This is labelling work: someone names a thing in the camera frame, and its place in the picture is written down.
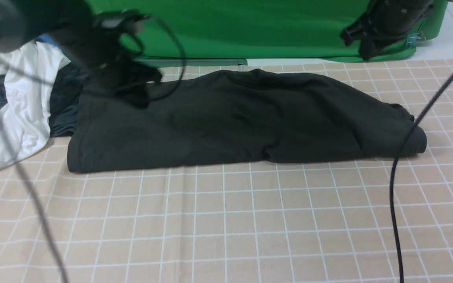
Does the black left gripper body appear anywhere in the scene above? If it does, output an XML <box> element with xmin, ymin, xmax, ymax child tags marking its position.
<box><xmin>81</xmin><ymin>28</ymin><xmax>162</xmax><ymax>108</ymax></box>

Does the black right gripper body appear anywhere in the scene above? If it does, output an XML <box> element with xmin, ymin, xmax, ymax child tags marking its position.
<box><xmin>340</xmin><ymin>0</ymin><xmax>433</xmax><ymax>61</ymax></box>

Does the gray long-sleeve top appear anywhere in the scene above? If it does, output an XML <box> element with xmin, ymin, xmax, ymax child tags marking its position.
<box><xmin>67</xmin><ymin>69</ymin><xmax>415</xmax><ymax>173</ymax></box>

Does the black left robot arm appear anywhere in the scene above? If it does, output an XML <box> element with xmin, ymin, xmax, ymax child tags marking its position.
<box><xmin>0</xmin><ymin>0</ymin><xmax>162</xmax><ymax>108</ymax></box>

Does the teal binder clip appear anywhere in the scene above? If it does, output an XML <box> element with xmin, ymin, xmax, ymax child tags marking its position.
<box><xmin>405</xmin><ymin>32</ymin><xmax>426</xmax><ymax>48</ymax></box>

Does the dark teal garment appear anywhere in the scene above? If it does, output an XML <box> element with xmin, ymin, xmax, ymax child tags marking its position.
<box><xmin>49</xmin><ymin>62</ymin><xmax>90</xmax><ymax>138</ymax></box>

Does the green backdrop cloth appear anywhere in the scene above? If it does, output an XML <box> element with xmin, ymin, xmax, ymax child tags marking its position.
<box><xmin>85</xmin><ymin>0</ymin><xmax>450</xmax><ymax>63</ymax></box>

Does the white garment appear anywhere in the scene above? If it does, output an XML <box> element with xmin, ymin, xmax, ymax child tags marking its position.
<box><xmin>0</xmin><ymin>42</ymin><xmax>70</xmax><ymax>170</ymax></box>

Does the gray metal bar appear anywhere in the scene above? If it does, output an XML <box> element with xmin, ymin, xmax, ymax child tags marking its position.
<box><xmin>136</xmin><ymin>59</ymin><xmax>248</xmax><ymax>68</ymax></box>

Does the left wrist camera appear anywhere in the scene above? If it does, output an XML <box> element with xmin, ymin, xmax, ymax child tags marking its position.
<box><xmin>94</xmin><ymin>9</ymin><xmax>145</xmax><ymax>34</ymax></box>

